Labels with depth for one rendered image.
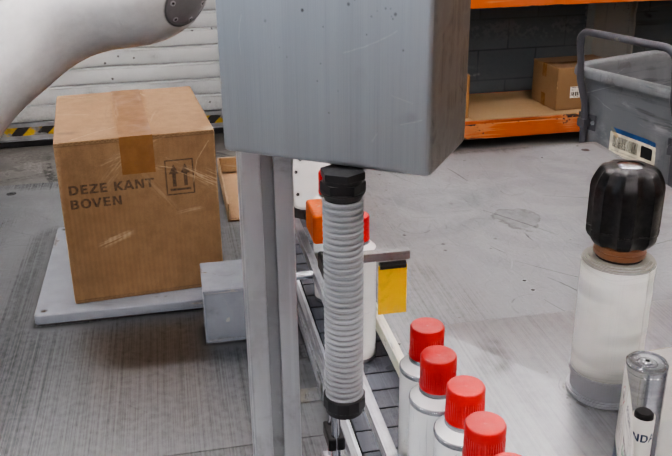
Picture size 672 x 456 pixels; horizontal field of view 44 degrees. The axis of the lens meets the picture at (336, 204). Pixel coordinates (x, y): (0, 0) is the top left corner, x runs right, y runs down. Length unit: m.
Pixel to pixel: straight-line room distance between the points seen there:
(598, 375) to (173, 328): 0.64
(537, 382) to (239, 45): 0.65
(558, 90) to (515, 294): 3.65
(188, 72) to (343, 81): 4.52
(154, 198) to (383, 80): 0.80
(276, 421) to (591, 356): 0.41
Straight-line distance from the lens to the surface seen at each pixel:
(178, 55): 5.08
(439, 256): 1.55
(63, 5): 0.93
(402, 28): 0.57
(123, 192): 1.33
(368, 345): 1.12
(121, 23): 0.91
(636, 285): 1.01
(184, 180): 1.33
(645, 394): 0.83
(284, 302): 0.76
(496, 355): 1.16
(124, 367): 1.26
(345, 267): 0.63
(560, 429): 1.04
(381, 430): 0.88
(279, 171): 0.71
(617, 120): 3.26
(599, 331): 1.04
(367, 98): 0.59
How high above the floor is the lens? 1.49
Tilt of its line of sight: 22 degrees down
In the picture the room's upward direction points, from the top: 1 degrees counter-clockwise
